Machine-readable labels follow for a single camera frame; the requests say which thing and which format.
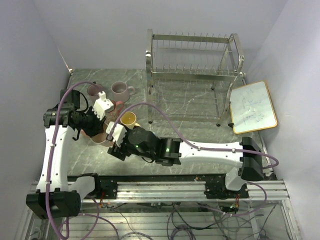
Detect metal two-tier dish rack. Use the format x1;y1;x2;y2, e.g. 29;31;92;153
145;29;245;126

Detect cream yellow mug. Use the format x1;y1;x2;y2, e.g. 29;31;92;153
120;111;141;130

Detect dark mauve mug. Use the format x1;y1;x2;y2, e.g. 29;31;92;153
87;81;104;102

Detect wire shelf with cables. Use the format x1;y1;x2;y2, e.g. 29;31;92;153
14;199;301;240

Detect orange white mug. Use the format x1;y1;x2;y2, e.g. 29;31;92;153
90;133;113;147

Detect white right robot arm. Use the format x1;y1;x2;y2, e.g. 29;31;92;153
106;122;264;198

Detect salmon pink mug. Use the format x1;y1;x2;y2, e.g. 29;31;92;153
80;129;88;137

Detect aluminium mounting rail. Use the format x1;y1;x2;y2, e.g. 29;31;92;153
95;180;290;203

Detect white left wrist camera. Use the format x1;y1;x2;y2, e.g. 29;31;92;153
92;91;115;121

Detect light purple mug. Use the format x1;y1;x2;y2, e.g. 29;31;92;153
111;81;136;103

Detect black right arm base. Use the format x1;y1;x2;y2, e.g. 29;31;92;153
199;173;249;200

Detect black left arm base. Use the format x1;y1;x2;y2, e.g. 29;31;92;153
77;173;118;200

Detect red mug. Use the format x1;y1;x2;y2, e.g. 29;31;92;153
106;100;125;124

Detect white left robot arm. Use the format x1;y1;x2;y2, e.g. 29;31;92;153
26;87;115;220

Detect whiteboard with yellow frame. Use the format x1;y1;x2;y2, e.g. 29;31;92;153
230;81;278;134

